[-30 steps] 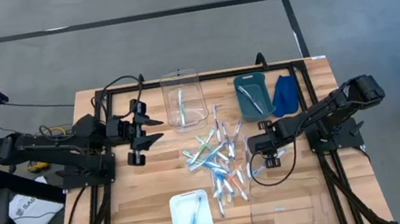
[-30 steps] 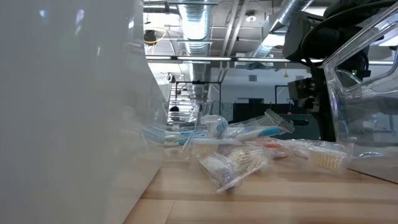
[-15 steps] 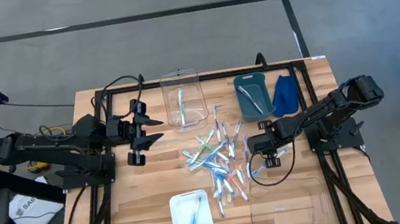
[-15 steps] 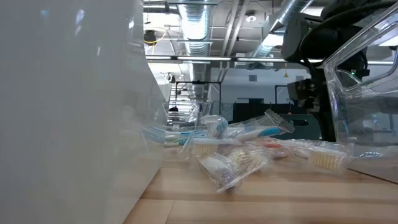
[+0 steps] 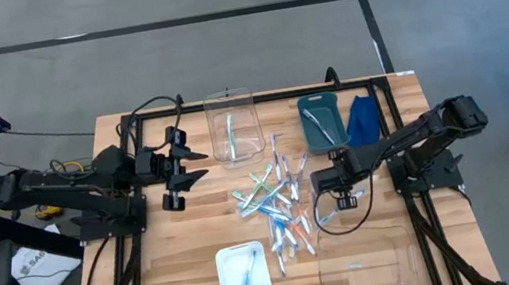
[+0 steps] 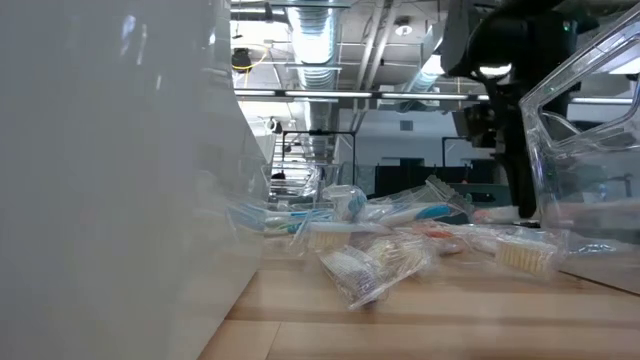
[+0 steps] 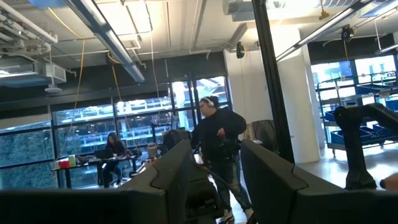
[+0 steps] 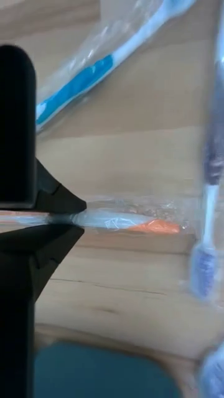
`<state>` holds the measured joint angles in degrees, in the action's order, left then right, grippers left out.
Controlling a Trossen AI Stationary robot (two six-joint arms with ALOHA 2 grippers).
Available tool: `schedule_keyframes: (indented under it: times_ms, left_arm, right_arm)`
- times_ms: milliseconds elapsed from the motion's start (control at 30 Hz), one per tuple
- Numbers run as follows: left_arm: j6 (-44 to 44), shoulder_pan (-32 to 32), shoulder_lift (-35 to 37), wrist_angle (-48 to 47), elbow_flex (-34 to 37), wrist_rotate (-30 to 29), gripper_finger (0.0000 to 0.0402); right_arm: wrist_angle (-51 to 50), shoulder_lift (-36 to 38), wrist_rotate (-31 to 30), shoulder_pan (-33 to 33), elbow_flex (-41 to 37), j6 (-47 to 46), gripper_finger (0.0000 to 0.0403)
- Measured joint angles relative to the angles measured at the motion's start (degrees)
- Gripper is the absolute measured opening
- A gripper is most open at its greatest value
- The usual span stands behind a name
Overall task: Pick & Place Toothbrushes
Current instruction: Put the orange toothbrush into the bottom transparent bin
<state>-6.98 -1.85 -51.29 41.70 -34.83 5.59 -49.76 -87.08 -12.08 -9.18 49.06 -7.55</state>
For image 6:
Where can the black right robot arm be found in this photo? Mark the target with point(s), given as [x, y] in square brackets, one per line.
[525, 35]

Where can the long ceiling light bar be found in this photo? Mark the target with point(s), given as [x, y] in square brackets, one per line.
[325, 93]

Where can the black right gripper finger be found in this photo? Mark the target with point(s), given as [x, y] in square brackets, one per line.
[520, 185]

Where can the wide silver ventilation duct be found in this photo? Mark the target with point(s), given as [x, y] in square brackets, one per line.
[314, 45]

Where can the round ceiling lamp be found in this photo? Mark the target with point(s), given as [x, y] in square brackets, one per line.
[403, 29]

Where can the wide clear plastic bin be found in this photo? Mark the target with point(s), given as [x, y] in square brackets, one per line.
[590, 200]

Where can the black station frame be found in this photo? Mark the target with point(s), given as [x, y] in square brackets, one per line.
[445, 150]

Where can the white plastic bin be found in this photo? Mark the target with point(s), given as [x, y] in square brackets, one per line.
[100, 200]

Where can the slim silver ventilation duct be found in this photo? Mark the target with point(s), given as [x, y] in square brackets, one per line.
[424, 80]

